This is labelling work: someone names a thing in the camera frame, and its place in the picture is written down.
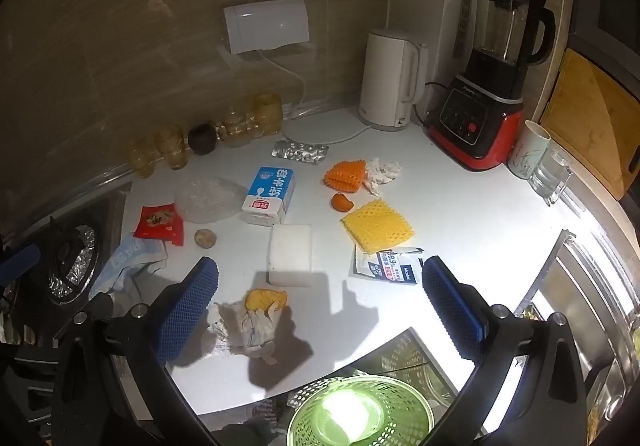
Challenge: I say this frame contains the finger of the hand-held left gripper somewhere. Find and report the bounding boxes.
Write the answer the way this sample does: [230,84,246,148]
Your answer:
[0,243,42,284]

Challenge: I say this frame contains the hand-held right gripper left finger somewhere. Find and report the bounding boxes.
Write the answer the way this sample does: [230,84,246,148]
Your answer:
[47,256,223,446]

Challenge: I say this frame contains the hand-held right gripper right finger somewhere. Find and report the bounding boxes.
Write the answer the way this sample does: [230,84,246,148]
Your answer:
[422,256,588,446]

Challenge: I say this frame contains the white paper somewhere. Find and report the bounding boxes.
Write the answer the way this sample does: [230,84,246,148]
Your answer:
[206,299,288,366]

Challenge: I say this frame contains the white blue wipe packet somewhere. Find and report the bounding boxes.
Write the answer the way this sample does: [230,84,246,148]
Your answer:
[348,243,426,284]

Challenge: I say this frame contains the orange peel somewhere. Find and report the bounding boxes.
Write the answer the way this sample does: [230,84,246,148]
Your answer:
[244,289,289,314]

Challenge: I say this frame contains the blue white face mask packet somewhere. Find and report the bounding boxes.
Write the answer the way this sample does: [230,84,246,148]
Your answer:
[90,232,168,299]

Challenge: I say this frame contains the red snack packet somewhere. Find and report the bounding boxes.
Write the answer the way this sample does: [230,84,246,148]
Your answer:
[133,205,185,246]

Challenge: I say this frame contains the clear plastic bag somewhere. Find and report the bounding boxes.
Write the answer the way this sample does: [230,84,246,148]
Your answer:
[174,175,251,223]

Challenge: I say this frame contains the white foam block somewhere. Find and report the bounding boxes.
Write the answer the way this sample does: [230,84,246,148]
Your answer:
[266,223,313,288]

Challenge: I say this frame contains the blue white milk carton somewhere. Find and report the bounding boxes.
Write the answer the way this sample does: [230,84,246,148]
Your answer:
[240,166,296,227]

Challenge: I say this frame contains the white tissue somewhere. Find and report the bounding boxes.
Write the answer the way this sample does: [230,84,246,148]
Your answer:
[361,157,402,197]

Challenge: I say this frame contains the green plastic basket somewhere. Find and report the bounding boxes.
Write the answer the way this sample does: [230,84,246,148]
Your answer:
[286,374,435,446]

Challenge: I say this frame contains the orange carrots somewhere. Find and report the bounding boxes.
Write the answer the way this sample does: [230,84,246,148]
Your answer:
[324,159,370,192]

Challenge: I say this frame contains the silver blister pack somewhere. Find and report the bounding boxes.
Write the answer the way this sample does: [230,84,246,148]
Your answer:
[271,139,330,166]

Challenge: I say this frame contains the gas stove with foil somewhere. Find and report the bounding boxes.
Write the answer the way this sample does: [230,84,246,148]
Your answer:
[0,191,133,327]

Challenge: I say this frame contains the amber drinking glass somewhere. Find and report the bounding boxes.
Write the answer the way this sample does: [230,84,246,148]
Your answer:
[125,136,158,178]
[154,125,188,171]

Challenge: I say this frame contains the clear drinking glass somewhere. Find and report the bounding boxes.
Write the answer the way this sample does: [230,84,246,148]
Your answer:
[527,149,573,206]

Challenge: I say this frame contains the dark brown tea cup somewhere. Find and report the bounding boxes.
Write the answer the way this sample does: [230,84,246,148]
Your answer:
[187,123,218,156]

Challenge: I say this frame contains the white printed cup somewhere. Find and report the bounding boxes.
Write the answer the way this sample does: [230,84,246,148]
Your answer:
[507,120,551,179]

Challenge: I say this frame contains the glass teapot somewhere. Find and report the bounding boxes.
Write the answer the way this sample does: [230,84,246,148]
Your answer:
[215,111,263,148]

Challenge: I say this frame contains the black and red blender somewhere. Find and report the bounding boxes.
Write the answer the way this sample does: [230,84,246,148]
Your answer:
[425,0,557,172]

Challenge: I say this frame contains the amber glass mug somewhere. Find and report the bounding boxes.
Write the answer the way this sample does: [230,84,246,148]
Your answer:
[252,93,285,134]

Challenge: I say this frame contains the wooden cutting board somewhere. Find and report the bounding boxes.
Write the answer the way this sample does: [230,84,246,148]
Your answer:
[540,49,640,201]

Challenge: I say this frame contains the white electric kettle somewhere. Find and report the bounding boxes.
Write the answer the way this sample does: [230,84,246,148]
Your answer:
[359,29,430,132]

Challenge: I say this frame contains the white power cable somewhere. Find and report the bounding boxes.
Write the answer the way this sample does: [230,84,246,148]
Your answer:
[257,50,373,145]

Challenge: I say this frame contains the black power cable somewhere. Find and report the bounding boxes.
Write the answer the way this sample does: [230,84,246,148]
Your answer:
[423,80,452,128]

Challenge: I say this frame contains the white wall socket cover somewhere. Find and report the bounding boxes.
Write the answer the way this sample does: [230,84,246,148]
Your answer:
[222,0,311,54]

